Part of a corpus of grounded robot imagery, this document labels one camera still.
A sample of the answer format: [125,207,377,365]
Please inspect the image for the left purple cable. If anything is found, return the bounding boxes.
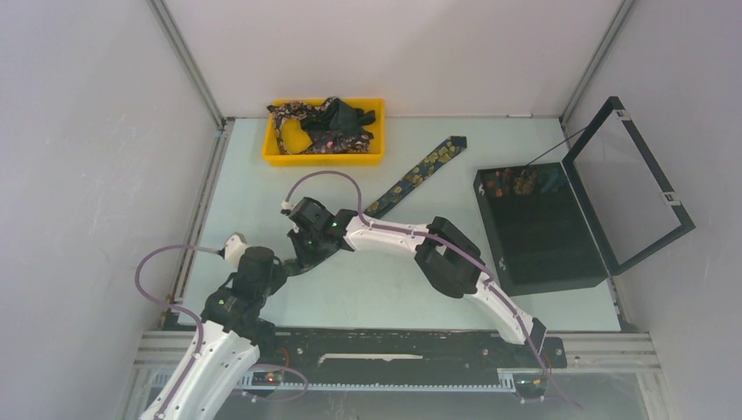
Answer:
[134,243,228,420]

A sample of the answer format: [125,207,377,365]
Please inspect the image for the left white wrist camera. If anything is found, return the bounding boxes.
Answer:
[217,233,249,269]

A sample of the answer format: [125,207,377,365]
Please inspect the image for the black storage box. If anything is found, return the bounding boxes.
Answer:
[472,163,608,296]

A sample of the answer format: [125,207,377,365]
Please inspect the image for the dark green tie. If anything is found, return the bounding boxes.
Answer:
[300,97,376,136]

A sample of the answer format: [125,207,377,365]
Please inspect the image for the black box lid frame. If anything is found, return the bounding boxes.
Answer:
[562,96,696,276]

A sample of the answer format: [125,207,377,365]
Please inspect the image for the black pink floral tie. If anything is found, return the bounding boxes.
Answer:
[267,98,375,155]

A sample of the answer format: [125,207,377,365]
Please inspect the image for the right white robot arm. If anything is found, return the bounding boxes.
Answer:
[281,197,547,366]

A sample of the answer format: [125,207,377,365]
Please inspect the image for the navy gold floral tie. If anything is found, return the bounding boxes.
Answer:
[282,136,467,277]

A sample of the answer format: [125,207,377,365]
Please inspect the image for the yellow plastic bin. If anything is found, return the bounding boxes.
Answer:
[262,97,386,166]

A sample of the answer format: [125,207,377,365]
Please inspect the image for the rolled ties in box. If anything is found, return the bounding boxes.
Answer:
[480,166,540,198]

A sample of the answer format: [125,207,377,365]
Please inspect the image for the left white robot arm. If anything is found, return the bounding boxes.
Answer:
[140,234,287,419]

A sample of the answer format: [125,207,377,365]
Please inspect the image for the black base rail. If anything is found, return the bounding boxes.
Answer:
[259,328,567,388]

